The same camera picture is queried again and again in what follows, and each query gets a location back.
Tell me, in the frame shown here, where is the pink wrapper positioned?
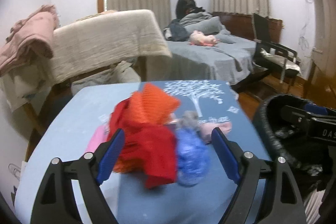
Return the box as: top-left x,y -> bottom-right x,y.
85,124 -> 110,153

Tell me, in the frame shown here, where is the blue plastic bag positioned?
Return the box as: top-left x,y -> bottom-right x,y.
175,127 -> 210,187

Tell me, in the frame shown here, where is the orange foam net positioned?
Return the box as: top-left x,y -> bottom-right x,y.
126,83 -> 181,125

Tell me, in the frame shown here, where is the black lined trash bin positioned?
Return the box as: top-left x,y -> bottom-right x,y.
252,94 -> 333,198

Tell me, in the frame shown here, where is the wooden wardrobe door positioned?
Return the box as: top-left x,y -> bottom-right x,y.
303,0 -> 335,108

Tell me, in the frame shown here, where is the silver chair cushion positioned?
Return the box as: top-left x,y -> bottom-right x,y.
261,48 -> 301,74

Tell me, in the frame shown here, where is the black cantilever chair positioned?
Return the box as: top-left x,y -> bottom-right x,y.
252,14 -> 300,85

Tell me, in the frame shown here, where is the blue tree print tablecloth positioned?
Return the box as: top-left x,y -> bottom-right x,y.
15,81 -> 268,223

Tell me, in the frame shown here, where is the bed with grey sheet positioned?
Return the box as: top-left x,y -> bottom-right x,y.
146,33 -> 256,85

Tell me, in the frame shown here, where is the wooden headboard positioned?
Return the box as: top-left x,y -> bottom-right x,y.
212,12 -> 283,43

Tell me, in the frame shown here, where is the grey folded duvet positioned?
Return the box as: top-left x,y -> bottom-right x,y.
179,12 -> 231,35

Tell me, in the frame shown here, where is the pink plush toy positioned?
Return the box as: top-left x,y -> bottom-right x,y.
189,31 -> 219,47

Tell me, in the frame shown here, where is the dark blue clothing on bed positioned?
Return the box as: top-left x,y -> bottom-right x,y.
163,19 -> 190,42

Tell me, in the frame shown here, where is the coat stand with black coat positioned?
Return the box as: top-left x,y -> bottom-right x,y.
175,0 -> 205,19

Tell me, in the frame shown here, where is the beige quilt on rack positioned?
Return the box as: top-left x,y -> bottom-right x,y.
44,10 -> 172,84

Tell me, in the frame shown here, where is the pink jacket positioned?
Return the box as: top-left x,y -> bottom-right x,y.
1,5 -> 59,76

